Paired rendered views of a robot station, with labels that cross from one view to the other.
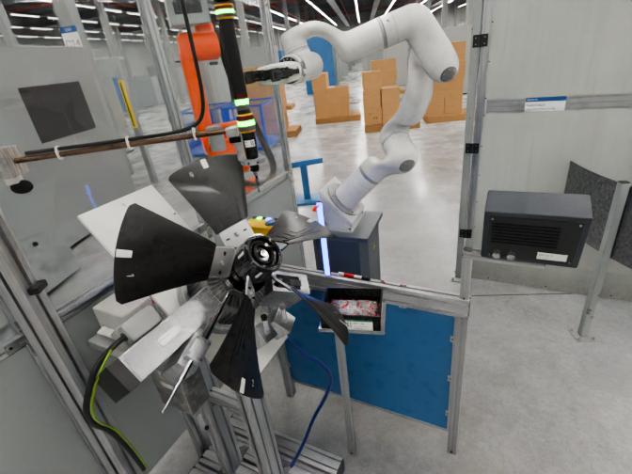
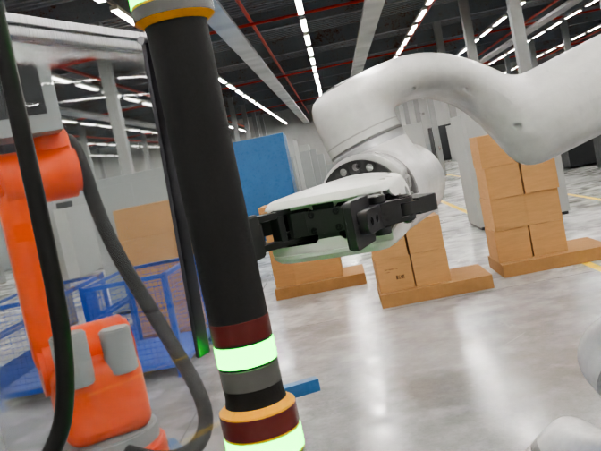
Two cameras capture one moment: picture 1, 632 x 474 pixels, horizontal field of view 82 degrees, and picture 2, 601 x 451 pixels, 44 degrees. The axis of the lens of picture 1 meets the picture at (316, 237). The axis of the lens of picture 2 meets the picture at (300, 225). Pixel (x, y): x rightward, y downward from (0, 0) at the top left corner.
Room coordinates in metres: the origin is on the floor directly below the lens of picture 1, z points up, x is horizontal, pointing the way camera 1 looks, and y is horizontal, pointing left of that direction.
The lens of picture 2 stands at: (0.59, 0.14, 1.70)
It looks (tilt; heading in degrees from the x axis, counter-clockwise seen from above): 5 degrees down; 354
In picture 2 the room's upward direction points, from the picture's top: 12 degrees counter-clockwise
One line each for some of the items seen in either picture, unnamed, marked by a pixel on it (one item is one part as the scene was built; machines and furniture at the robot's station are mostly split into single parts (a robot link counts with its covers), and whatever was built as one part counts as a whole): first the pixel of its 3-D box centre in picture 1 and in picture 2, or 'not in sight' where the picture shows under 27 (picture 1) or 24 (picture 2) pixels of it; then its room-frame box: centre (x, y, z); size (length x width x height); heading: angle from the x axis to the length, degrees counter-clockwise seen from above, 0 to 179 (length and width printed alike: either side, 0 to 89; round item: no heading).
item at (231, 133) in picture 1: (246, 144); not in sight; (0.99, 0.15, 1.50); 0.09 x 0.07 x 0.10; 95
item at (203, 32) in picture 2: (235, 69); (216, 216); (0.99, 0.14, 1.68); 0.03 x 0.03 x 0.21
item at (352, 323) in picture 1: (352, 308); not in sight; (1.08, -0.10, 0.85); 0.22 x 0.17 x 0.07; 75
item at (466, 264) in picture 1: (466, 274); not in sight; (1.04, -0.50, 0.96); 0.03 x 0.03 x 0.20; 60
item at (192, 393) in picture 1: (178, 377); not in sight; (0.96, 0.55, 0.73); 0.15 x 0.09 x 0.22; 60
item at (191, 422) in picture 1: (181, 397); not in sight; (1.16, 0.68, 0.42); 0.04 x 0.04 x 0.83; 60
